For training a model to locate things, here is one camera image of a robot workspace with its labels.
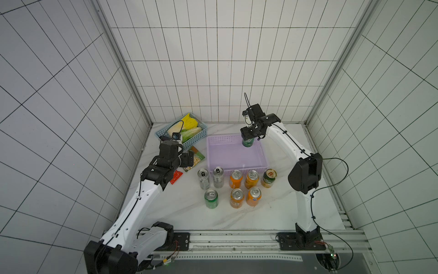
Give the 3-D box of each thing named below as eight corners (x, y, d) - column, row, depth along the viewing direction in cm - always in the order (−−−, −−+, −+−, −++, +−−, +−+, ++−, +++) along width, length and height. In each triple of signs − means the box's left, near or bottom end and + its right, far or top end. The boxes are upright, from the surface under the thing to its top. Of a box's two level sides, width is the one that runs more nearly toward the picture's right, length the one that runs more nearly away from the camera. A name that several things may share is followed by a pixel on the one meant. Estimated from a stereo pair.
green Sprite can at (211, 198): (205, 209, 84) (204, 201, 75) (206, 197, 87) (204, 188, 79) (218, 209, 84) (217, 201, 75) (218, 197, 87) (218, 188, 79)
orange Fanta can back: (246, 206, 84) (249, 198, 76) (245, 194, 88) (247, 186, 80) (258, 206, 84) (262, 198, 76) (256, 194, 88) (260, 186, 80)
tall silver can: (213, 188, 91) (212, 176, 80) (213, 178, 94) (213, 166, 83) (223, 188, 91) (223, 176, 80) (223, 178, 94) (223, 166, 83)
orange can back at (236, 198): (230, 208, 84) (231, 201, 75) (229, 196, 88) (231, 188, 79) (242, 208, 84) (244, 201, 75) (241, 196, 88) (243, 188, 79)
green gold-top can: (261, 188, 91) (266, 179, 82) (260, 178, 94) (264, 168, 86) (272, 188, 91) (278, 179, 82) (270, 178, 94) (275, 168, 86)
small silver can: (199, 190, 90) (197, 178, 79) (200, 180, 93) (198, 168, 82) (209, 190, 90) (208, 178, 79) (210, 180, 93) (209, 168, 82)
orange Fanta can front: (229, 188, 90) (230, 179, 82) (229, 179, 94) (230, 169, 85) (240, 188, 90) (242, 179, 82) (240, 179, 94) (242, 169, 85)
